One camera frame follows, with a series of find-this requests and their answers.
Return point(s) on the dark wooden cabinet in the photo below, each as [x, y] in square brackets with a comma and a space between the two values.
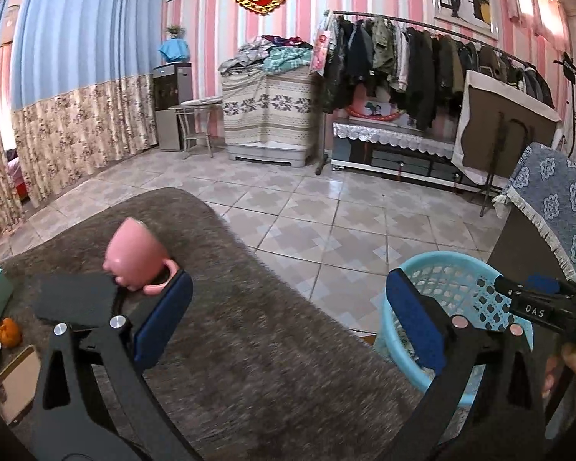
[518, 245]

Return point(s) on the orange fruit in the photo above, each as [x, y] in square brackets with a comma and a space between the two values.
[8, 333]

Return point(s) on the black wall fixture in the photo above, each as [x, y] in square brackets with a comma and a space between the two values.
[569, 67]

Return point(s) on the blue floral fringed cloth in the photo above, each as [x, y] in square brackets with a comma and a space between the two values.
[547, 197]

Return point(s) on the cabinet under patterned cloth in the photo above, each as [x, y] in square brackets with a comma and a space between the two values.
[269, 115]

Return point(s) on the pink hanging bag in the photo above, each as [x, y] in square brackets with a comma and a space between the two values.
[320, 50]

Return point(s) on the pink pig mug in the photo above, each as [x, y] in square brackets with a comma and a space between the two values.
[129, 254]

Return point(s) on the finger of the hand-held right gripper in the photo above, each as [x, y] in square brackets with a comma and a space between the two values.
[542, 283]
[537, 312]

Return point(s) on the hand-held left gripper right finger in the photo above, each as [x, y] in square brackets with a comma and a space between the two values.
[415, 326]

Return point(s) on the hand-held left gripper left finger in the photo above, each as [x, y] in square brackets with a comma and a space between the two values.
[165, 317]

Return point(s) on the blue cloth cover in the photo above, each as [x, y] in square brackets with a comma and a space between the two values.
[175, 50]

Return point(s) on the pile of clothes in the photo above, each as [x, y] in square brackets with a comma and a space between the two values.
[269, 55]

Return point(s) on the small potted plant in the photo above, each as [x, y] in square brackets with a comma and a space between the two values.
[175, 32]

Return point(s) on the metal clothes rack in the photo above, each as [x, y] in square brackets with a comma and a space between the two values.
[413, 22]

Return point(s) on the grey water dispenser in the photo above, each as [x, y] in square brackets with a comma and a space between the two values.
[173, 105]

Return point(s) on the folded brown table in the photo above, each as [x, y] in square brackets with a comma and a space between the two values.
[485, 134]

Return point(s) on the row of hanging clothes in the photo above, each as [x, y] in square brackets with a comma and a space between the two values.
[422, 67]

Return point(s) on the light blue plastic basket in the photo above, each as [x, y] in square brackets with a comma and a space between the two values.
[480, 297]

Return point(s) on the colourful toy box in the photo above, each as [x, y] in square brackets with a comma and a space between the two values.
[377, 110]

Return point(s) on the white lace cloth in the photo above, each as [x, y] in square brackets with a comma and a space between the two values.
[393, 137]

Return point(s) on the low media stand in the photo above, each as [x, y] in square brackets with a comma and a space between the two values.
[393, 163]

